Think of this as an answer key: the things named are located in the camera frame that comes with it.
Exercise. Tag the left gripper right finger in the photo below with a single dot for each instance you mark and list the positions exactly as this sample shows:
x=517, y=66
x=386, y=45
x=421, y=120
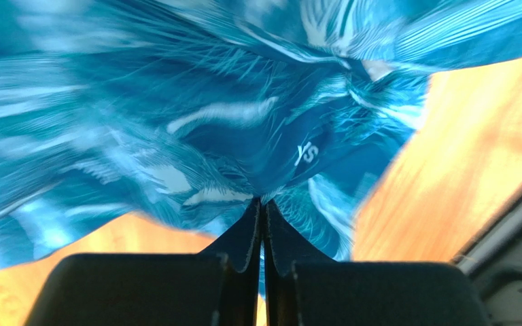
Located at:
x=306, y=287

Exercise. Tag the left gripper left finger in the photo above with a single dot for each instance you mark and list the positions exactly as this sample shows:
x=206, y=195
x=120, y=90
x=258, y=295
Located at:
x=217, y=286

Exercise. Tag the blue leaf-print shorts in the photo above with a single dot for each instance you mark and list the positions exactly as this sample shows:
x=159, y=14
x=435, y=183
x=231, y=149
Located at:
x=189, y=110

